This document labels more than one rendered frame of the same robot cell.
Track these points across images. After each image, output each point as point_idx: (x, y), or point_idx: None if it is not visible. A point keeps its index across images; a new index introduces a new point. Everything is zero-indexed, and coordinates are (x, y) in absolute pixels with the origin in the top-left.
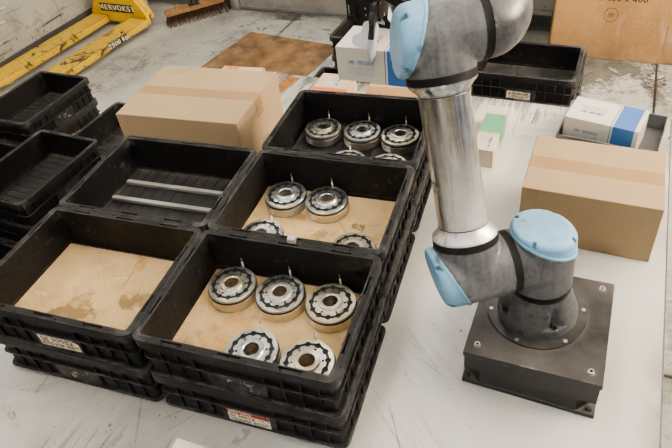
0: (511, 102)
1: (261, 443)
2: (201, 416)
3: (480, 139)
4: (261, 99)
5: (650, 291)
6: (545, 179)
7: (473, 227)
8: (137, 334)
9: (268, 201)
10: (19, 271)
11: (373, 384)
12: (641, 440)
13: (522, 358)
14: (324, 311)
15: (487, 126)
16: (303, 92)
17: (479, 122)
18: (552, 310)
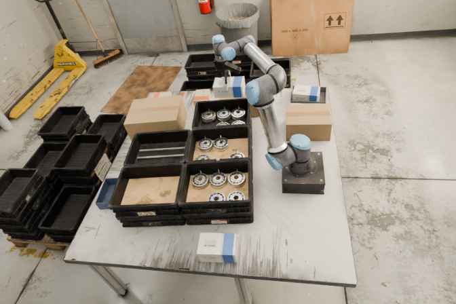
0: None
1: (224, 229)
2: (201, 226)
3: None
4: (180, 107)
5: (332, 150)
6: (292, 120)
7: (280, 144)
8: (179, 203)
9: (199, 147)
10: (119, 193)
11: (254, 201)
12: (338, 197)
13: (300, 181)
14: (235, 181)
15: None
16: (197, 102)
17: None
18: (306, 164)
